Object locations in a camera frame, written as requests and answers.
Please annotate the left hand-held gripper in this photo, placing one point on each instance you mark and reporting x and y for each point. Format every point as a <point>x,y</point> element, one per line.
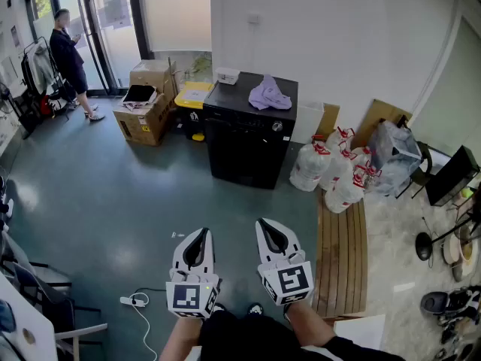
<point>188,295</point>

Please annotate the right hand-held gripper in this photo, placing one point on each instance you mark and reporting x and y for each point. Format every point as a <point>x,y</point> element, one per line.
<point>289,282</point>

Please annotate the person's right forearm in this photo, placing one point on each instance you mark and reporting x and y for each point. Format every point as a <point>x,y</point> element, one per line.
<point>308,325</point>

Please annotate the person's left forearm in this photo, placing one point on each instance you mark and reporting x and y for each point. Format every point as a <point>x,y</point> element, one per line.
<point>180,337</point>

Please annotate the cardboard boxes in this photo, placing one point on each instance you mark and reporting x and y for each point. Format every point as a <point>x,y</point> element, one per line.
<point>144,122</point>

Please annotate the person's left shoe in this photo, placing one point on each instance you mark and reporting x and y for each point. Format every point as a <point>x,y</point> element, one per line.
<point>219,307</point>

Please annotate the person's shoe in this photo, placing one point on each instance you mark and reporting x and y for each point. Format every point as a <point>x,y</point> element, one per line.
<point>255,309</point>
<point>219,307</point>

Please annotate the wooden slatted bench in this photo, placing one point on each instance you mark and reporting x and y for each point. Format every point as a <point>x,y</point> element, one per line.
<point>340,254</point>

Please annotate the person's right shoe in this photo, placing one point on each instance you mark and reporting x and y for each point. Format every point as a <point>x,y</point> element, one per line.
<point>255,309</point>

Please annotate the cluster of clear water jugs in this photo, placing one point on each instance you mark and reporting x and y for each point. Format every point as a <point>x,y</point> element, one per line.
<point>310,167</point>

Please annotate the person's black clothing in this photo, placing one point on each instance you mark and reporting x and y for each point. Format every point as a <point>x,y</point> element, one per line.
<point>255,340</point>

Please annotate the black washing machine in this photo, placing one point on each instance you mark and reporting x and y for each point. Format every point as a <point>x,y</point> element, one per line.
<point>244,152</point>

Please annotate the white cabinet with wooden top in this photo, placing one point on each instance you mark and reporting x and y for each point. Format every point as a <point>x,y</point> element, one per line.
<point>360,335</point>

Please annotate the white foam board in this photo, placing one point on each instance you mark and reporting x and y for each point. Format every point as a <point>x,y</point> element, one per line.
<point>306,122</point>

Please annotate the small flat cardboard piece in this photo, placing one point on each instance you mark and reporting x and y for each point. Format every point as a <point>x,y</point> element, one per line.
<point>330,119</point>

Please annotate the black floor fan stand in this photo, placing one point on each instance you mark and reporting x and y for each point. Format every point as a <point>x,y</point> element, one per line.
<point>424,244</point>

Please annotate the clear plastic storage bag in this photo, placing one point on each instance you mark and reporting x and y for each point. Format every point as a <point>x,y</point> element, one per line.
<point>394,156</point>

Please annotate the purple cloth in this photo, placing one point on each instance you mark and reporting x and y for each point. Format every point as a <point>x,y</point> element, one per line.
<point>268,94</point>

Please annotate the black bin with yellow lid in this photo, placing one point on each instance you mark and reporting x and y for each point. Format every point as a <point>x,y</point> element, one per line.
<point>191,96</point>

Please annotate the large leaning cardboard sheet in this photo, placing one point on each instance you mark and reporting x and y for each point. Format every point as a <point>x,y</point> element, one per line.
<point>379,117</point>

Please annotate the black round device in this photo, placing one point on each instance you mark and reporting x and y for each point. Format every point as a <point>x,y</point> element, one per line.
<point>436,301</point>

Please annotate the white round planter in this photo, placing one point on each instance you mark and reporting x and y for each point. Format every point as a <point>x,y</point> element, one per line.
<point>451,250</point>

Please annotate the white plastic lidded box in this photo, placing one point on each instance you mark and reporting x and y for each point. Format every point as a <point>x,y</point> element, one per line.
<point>227,75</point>

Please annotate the black flat monitor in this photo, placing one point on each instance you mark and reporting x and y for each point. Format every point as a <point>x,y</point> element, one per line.
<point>451,175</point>

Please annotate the closed cardboard box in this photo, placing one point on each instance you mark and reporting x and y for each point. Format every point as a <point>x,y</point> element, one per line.
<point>150,71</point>

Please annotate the clothes rack with garments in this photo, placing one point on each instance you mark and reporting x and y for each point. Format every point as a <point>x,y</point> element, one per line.
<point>39,70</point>

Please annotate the white wall switch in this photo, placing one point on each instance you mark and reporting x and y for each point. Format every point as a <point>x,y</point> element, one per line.
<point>254,18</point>

